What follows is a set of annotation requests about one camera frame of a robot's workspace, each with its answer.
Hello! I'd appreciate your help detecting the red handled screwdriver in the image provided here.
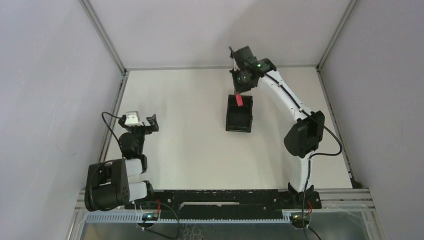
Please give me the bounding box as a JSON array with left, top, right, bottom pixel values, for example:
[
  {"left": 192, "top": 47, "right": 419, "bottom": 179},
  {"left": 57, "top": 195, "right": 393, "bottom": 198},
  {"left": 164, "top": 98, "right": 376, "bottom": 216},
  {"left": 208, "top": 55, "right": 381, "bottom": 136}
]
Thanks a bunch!
[{"left": 234, "top": 93, "right": 244, "bottom": 107}]

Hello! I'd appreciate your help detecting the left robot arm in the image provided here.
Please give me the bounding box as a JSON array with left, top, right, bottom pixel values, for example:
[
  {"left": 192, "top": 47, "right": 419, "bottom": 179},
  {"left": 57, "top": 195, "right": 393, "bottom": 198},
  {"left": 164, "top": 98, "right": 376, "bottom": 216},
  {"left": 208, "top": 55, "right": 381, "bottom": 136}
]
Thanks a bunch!
[{"left": 84, "top": 111, "right": 159, "bottom": 212}]

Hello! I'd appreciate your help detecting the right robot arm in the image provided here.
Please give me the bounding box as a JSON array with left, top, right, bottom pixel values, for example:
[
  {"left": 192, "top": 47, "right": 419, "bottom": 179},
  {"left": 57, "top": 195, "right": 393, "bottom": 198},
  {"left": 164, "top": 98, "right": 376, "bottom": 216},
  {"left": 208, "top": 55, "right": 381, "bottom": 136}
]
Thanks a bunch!
[{"left": 229, "top": 46, "right": 325, "bottom": 208}]

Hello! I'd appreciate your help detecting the black plastic bin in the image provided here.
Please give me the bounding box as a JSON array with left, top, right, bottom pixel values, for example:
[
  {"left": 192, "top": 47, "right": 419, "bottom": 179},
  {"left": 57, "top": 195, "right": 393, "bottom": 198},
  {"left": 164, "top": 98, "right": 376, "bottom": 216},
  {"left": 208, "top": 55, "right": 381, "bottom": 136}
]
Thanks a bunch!
[{"left": 225, "top": 94, "right": 253, "bottom": 133}]

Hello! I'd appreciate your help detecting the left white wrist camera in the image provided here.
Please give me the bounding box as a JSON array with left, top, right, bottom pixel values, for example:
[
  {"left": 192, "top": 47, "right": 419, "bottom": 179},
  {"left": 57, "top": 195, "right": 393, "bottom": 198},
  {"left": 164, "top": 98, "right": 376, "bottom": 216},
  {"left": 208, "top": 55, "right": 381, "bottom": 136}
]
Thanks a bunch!
[{"left": 124, "top": 111, "right": 141, "bottom": 127}]

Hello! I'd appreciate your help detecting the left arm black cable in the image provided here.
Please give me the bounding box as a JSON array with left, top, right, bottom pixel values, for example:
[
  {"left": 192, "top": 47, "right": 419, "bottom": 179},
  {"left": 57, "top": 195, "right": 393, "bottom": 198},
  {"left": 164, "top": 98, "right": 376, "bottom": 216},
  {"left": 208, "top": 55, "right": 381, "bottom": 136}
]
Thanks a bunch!
[{"left": 100, "top": 111, "right": 127, "bottom": 150}]

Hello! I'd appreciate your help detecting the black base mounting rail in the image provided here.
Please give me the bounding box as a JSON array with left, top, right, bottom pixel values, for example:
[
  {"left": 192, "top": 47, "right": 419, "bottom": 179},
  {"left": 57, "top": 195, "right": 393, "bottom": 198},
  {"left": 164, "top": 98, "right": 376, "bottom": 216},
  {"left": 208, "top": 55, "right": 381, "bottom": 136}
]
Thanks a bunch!
[{"left": 124, "top": 189, "right": 322, "bottom": 220}]

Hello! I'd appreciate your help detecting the grey cable duct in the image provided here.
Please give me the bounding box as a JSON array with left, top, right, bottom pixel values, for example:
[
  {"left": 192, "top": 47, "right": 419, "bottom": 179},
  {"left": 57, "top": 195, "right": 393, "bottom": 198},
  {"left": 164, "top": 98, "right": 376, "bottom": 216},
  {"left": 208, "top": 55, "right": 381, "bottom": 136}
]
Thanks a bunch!
[{"left": 85, "top": 212, "right": 292, "bottom": 224}]

